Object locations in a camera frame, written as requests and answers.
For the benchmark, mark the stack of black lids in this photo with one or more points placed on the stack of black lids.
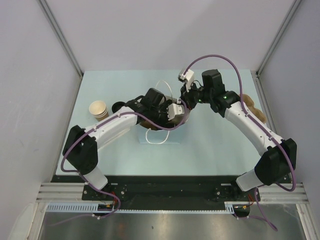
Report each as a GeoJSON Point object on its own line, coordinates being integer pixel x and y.
{"type": "Point", "coordinates": [118, 106]}

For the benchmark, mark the stack of paper cups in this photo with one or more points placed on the stack of paper cups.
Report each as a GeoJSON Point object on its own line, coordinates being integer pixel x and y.
{"type": "Point", "coordinates": [98, 109]}

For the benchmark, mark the brown pulp cup carrier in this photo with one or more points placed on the brown pulp cup carrier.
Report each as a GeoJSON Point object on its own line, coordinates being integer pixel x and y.
{"type": "Point", "coordinates": [251, 106]}

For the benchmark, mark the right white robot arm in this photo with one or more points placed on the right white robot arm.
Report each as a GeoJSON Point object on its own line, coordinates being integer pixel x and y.
{"type": "Point", "coordinates": [277, 155]}

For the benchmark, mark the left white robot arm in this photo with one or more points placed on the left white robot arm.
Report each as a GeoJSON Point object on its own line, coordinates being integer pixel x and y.
{"type": "Point", "coordinates": [82, 144]}

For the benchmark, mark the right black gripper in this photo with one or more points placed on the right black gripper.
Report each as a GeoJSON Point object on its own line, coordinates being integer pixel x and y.
{"type": "Point", "coordinates": [186, 96]}

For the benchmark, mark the aluminium frame post left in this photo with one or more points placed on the aluminium frame post left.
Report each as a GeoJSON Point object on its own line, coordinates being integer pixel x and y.
{"type": "Point", "coordinates": [57, 30]}

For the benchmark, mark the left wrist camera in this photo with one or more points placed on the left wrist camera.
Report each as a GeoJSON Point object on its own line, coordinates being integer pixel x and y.
{"type": "Point", "coordinates": [176, 111]}

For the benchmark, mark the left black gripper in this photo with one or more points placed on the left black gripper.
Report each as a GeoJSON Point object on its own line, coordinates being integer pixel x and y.
{"type": "Point", "coordinates": [164, 106]}

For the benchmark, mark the light blue paper bag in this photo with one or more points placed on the light blue paper bag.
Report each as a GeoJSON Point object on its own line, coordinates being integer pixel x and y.
{"type": "Point", "coordinates": [154, 134]}

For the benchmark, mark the white slotted cable duct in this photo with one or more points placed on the white slotted cable duct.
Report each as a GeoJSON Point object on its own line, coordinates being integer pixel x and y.
{"type": "Point", "coordinates": [102, 208]}

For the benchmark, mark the aluminium frame post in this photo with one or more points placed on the aluminium frame post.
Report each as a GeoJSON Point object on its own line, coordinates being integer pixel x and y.
{"type": "Point", "coordinates": [57, 30]}
{"type": "Point", "coordinates": [279, 35]}

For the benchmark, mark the aluminium frame post right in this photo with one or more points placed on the aluminium frame post right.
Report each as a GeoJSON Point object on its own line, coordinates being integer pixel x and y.
{"type": "Point", "coordinates": [279, 35]}

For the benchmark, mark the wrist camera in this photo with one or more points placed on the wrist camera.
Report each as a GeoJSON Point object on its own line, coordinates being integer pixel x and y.
{"type": "Point", "coordinates": [187, 78]}
{"type": "Point", "coordinates": [176, 111]}

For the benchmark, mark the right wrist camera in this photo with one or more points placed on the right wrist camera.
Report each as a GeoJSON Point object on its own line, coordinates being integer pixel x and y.
{"type": "Point", "coordinates": [187, 78]}

